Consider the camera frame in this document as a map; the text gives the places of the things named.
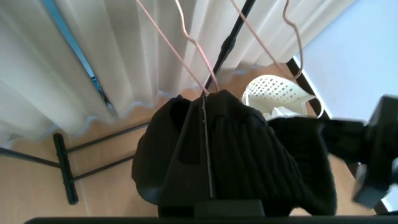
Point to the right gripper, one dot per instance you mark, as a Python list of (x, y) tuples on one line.
[(382, 140)]

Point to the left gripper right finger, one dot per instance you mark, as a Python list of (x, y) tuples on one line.
[(227, 104)]

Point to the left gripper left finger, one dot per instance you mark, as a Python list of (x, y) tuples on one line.
[(174, 186)]

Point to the black ribbed knit garment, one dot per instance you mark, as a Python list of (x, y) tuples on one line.
[(248, 161)]

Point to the pink clothes hanger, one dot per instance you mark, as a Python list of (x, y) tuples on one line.
[(264, 46), (174, 51)]

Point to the white laundry basket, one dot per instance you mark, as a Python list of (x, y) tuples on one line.
[(273, 90)]

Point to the black clothes rack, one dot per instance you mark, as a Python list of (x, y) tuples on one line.
[(65, 168)]

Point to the white curtain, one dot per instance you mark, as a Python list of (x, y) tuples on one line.
[(140, 46)]

